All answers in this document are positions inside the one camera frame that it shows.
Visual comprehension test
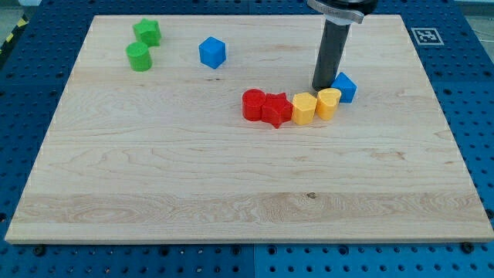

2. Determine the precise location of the blue cube block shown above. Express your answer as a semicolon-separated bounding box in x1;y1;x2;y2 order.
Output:
198;36;226;69

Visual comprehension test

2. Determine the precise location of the white fiducial marker tag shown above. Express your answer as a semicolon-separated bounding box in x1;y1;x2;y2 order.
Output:
411;27;444;46

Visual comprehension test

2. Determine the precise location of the red cylinder block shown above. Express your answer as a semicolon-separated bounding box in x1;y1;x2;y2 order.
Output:
242;89;266;121

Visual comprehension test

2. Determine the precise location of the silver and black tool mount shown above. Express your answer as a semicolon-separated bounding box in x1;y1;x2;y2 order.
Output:
306;0;378;25

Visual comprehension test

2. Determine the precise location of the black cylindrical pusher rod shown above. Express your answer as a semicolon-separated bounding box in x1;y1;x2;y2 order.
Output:
312;20;350;91

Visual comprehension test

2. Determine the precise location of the light wooden board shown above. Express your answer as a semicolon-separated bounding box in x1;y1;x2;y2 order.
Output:
5;15;493;245

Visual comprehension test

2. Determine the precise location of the green star block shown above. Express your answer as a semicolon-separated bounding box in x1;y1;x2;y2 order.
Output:
133;19;161;46

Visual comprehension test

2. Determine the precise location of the red star block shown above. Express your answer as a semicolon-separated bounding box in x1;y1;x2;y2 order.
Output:
261;93;293;129

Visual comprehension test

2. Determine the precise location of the blue triangle block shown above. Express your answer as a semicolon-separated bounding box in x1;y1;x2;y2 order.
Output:
331;72;357;103

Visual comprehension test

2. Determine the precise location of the green cylinder block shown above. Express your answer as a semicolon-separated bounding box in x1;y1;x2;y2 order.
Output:
126;42;152;72

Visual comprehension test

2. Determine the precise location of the yellow pentagon block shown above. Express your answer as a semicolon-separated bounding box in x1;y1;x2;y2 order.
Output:
292;93;317;125

